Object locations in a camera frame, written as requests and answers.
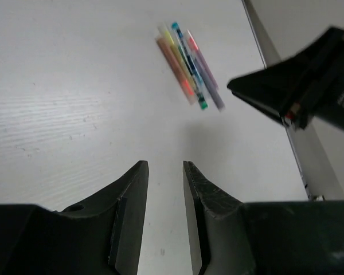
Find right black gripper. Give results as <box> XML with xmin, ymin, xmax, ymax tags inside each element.
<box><xmin>227</xmin><ymin>26</ymin><xmax>344</xmax><ymax>132</ymax></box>

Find teal blue pen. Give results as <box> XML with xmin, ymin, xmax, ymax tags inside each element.
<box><xmin>171</xmin><ymin>21</ymin><xmax>203</xmax><ymax>96</ymax></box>

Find aluminium rail right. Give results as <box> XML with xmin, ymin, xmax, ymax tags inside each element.
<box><xmin>242</xmin><ymin>0</ymin><xmax>325</xmax><ymax>201</ymax></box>

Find grey purple highlighter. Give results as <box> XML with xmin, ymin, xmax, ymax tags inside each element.
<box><xmin>196</xmin><ymin>61</ymin><xmax>225</xmax><ymax>112</ymax></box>

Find yellow highlighter pen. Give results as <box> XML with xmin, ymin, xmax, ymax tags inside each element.
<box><xmin>158</xmin><ymin>24</ymin><xmax>196</xmax><ymax>97</ymax></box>

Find pink purple highlighter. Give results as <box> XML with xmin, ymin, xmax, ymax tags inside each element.
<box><xmin>185</xmin><ymin>29</ymin><xmax>218</xmax><ymax>89</ymax></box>

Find green gel pen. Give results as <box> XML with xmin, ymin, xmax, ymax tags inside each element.
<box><xmin>174</xmin><ymin>44</ymin><xmax>208</xmax><ymax>110</ymax></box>

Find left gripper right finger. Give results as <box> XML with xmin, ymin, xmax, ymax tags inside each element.
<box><xmin>183</xmin><ymin>161</ymin><xmax>344</xmax><ymax>274</ymax></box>

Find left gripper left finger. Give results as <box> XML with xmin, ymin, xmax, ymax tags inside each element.
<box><xmin>0</xmin><ymin>160</ymin><xmax>148</xmax><ymax>274</ymax></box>

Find orange highlighter pen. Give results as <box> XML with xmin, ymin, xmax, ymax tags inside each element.
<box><xmin>155</xmin><ymin>36</ymin><xmax>195</xmax><ymax>105</ymax></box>

